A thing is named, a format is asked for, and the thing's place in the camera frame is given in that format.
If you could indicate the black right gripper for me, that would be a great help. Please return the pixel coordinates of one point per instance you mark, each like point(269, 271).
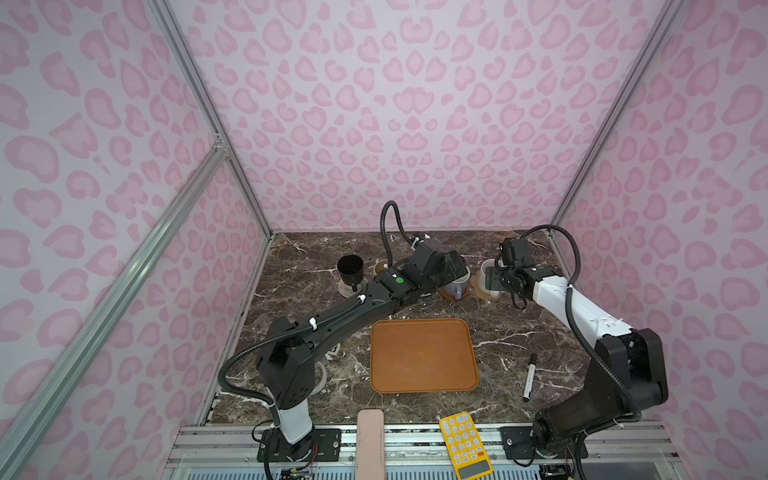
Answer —
point(492, 278)

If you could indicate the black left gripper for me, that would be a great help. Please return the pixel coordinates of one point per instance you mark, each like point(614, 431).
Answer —
point(449, 272)

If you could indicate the white speckled pink mug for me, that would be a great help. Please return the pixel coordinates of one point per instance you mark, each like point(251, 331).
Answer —
point(485, 273)

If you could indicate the purple mug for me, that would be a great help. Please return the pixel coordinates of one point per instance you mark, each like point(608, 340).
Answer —
point(458, 286)

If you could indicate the cork paw shaped coaster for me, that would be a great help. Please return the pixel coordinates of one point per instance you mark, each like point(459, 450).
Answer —
point(479, 292)

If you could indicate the beige cream mug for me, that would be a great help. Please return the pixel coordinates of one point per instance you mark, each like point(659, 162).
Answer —
point(380, 267)

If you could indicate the black mug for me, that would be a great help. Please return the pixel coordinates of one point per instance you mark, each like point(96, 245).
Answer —
point(350, 269)

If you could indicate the white multicolour zigzag woven coaster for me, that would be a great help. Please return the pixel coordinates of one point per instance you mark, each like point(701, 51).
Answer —
point(348, 291)

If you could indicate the round brown wooden coaster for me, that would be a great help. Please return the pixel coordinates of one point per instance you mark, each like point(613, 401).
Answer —
point(452, 298)

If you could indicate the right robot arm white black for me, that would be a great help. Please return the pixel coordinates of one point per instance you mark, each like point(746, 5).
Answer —
point(626, 374)

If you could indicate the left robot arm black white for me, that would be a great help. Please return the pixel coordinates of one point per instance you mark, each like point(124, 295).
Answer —
point(287, 366)

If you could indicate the orange brown serving tray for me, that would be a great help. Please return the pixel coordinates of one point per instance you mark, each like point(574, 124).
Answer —
point(421, 356)

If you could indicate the pink rectangular case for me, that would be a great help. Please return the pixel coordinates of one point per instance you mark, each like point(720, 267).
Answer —
point(370, 445)

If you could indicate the yellow calculator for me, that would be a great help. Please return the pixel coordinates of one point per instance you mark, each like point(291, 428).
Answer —
point(465, 448)

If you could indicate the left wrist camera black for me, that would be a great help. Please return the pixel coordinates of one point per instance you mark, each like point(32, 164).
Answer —
point(427, 252)

